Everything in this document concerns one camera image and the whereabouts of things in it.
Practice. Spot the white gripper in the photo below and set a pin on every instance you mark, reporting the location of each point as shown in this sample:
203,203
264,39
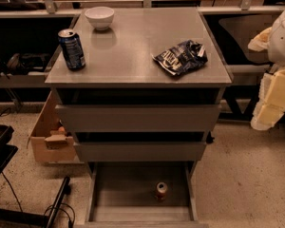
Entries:
283,43

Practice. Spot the red coke can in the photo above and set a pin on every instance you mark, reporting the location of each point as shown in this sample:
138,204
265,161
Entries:
161,191

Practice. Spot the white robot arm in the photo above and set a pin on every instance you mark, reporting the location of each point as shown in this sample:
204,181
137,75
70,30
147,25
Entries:
273,40

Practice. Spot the grey top drawer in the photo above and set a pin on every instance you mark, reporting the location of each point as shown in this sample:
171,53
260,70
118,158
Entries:
138,118

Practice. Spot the grey drawer cabinet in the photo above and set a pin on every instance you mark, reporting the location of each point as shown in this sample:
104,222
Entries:
120,70

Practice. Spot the open grey bottom drawer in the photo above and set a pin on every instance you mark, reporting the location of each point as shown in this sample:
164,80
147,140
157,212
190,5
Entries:
122,195

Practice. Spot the grey middle drawer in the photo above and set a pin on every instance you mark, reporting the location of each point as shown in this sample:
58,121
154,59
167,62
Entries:
139,151

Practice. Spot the blue soda can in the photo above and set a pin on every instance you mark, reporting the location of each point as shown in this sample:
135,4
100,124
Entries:
72,49

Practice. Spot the black office chair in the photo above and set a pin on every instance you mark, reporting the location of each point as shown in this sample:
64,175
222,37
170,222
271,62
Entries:
248,66

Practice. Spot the blue crumpled chip bag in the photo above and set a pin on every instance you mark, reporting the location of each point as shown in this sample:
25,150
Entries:
185,56

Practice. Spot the white ceramic bowl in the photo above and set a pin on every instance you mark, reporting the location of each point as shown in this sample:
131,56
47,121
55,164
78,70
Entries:
100,17

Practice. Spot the cardboard box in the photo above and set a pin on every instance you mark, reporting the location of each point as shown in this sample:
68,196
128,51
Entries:
49,140

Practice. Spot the black tray stand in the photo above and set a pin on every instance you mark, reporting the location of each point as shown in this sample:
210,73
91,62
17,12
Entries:
7,151

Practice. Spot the black chair base leg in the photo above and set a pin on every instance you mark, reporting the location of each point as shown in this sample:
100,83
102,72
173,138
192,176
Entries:
43,221

